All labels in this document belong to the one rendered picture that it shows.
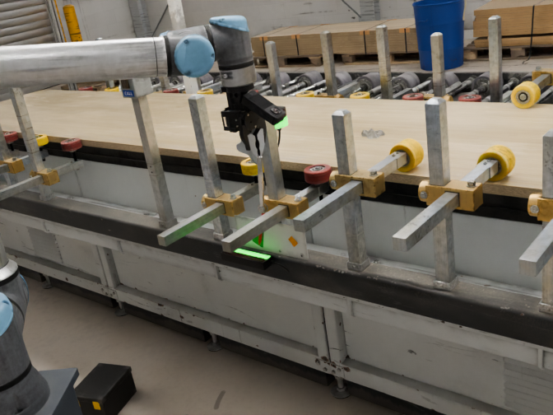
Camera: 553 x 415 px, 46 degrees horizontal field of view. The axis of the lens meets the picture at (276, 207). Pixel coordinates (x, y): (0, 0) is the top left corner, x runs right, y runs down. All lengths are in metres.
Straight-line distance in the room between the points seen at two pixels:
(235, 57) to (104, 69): 0.34
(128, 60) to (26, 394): 0.80
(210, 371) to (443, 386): 0.97
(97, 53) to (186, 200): 1.10
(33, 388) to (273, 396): 1.06
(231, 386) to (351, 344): 0.55
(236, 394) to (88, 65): 1.48
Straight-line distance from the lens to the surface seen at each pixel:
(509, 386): 2.05
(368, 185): 1.60
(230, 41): 1.62
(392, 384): 2.23
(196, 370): 2.72
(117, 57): 1.46
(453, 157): 1.90
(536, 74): 2.53
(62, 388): 1.75
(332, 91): 2.96
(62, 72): 1.46
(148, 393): 2.68
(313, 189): 1.88
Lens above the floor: 1.53
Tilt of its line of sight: 22 degrees down
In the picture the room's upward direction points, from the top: 9 degrees counter-clockwise
